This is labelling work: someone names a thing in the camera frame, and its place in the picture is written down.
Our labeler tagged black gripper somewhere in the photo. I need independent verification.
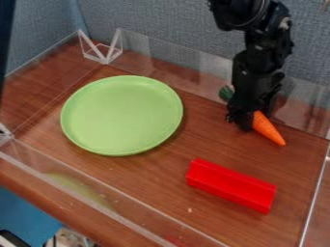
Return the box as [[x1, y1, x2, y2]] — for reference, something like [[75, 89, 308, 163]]
[[227, 51, 285, 131]]

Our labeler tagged orange toy carrot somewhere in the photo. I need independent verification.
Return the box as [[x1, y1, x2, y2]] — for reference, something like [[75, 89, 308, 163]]
[[219, 85, 286, 147]]

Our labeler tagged clear acrylic enclosure wall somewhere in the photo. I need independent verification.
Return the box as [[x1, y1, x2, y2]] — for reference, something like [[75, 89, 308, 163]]
[[0, 30, 330, 247]]

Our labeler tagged clear acrylic corner bracket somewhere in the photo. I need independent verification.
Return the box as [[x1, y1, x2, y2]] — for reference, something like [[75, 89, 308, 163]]
[[78, 29, 123, 65]]

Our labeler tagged green round plate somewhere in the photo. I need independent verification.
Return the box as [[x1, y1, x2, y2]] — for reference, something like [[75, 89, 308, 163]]
[[60, 75, 183, 156]]

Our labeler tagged red rectangular block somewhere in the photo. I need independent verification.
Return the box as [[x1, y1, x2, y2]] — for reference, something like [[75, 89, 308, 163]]
[[186, 158, 277, 214]]

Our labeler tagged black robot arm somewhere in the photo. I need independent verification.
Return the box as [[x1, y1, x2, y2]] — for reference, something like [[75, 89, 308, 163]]
[[207, 0, 294, 131]]

